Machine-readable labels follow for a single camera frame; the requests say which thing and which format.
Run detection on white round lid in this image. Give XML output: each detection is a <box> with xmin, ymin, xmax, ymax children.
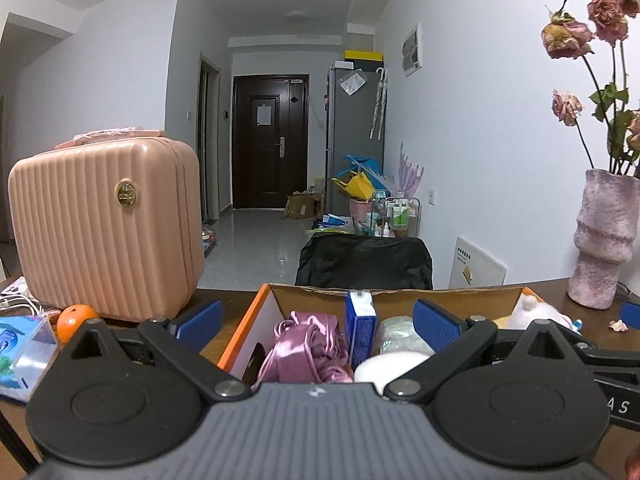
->
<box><xmin>354</xmin><ymin>351</ymin><xmax>431</xmax><ymax>395</ymax></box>

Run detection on yellow bag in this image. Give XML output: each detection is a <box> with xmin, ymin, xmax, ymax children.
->
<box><xmin>331</xmin><ymin>170</ymin><xmax>375</xmax><ymax>201</ymax></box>

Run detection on pink fuzzy vase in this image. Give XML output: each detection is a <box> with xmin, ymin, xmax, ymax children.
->
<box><xmin>567</xmin><ymin>168</ymin><xmax>640</xmax><ymax>310</ymax></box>

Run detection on blue tissue box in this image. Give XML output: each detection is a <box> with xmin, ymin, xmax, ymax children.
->
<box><xmin>344</xmin><ymin>290</ymin><xmax>378</xmax><ymax>371</ymax></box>

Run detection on orange fruit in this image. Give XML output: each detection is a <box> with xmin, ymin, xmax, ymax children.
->
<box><xmin>56</xmin><ymin>304</ymin><xmax>101</xmax><ymax>345</ymax></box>

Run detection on yellow and black box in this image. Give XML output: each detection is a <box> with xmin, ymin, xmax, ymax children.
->
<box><xmin>344</xmin><ymin>50</ymin><xmax>385</xmax><ymax>70</ymax></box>

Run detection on clear folded umbrella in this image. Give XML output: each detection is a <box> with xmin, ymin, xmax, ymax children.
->
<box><xmin>369</xmin><ymin>67</ymin><xmax>388</xmax><ymax>140</ymax></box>

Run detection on bunch of dried pink roses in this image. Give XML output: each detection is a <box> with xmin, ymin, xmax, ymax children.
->
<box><xmin>541</xmin><ymin>0</ymin><xmax>640</xmax><ymax>177</ymax></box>

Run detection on blue tissue packet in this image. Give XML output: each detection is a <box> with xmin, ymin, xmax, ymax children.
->
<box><xmin>0</xmin><ymin>316</ymin><xmax>60</xmax><ymax>403</ymax></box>

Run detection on white charger cables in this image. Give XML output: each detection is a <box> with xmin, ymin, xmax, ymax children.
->
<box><xmin>0</xmin><ymin>280</ymin><xmax>46</xmax><ymax>317</ymax></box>

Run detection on dark framed side door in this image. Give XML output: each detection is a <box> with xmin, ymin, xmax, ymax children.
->
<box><xmin>198</xmin><ymin>55</ymin><xmax>222</xmax><ymax>223</ymax></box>

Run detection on clear plastic pouch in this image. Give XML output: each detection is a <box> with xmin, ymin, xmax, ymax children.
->
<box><xmin>337</xmin><ymin>71</ymin><xmax>368</xmax><ymax>96</ymax></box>

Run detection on pink ribbed suitcase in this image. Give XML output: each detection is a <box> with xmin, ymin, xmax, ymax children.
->
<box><xmin>7</xmin><ymin>127</ymin><xmax>206</xmax><ymax>322</ymax></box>

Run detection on orange-edged cardboard box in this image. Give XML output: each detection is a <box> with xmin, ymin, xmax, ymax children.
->
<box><xmin>217</xmin><ymin>283</ymin><xmax>551</xmax><ymax>386</ymax></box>

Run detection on white flat board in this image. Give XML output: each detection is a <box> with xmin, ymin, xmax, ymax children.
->
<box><xmin>448</xmin><ymin>236</ymin><xmax>507</xmax><ymax>290</ymax></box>

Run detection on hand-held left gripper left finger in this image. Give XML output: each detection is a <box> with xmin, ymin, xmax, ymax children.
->
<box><xmin>60</xmin><ymin>300</ymin><xmax>253</xmax><ymax>404</ymax></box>

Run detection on white plush toy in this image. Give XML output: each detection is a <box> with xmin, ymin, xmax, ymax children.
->
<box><xmin>492</xmin><ymin>294</ymin><xmax>583</xmax><ymax>333</ymax></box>

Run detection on pink satin cloth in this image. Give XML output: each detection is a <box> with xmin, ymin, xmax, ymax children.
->
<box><xmin>252</xmin><ymin>311</ymin><xmax>353</xmax><ymax>392</ymax></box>

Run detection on brown carton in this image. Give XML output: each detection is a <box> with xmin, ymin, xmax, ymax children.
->
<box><xmin>284</xmin><ymin>191</ymin><xmax>323</xmax><ymax>220</ymax></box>

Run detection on clear crinkled plastic bag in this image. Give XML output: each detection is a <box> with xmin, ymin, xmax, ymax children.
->
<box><xmin>375</xmin><ymin>316</ymin><xmax>433</xmax><ymax>356</ymax></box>

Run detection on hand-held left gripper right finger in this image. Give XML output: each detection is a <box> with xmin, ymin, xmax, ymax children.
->
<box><xmin>382</xmin><ymin>298</ymin><xmax>581</xmax><ymax>405</ymax></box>

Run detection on dark wooden entrance door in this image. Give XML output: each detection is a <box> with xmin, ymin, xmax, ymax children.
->
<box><xmin>232</xmin><ymin>74</ymin><xmax>309</xmax><ymax>210</ymax></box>

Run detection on black cloth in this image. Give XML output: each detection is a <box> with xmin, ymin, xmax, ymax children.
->
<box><xmin>295</xmin><ymin>234</ymin><xmax>434</xmax><ymax>291</ymax></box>

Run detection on pink bucket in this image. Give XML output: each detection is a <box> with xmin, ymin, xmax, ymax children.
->
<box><xmin>349</xmin><ymin>197</ymin><xmax>376</xmax><ymax>223</ymax></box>

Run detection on grey refrigerator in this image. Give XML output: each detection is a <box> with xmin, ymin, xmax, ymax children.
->
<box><xmin>326</xmin><ymin>64</ymin><xmax>386</xmax><ymax>216</ymax></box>

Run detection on blue flat package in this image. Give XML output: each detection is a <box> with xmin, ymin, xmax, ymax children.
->
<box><xmin>315</xmin><ymin>214</ymin><xmax>353</xmax><ymax>235</ymax></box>

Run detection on metal cart with bottles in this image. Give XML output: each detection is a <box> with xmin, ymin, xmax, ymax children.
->
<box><xmin>370</xmin><ymin>196</ymin><xmax>422</xmax><ymax>238</ymax></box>

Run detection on purple feather wings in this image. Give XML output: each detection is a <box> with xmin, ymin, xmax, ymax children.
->
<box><xmin>395</xmin><ymin>141</ymin><xmax>425</xmax><ymax>198</ymax></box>

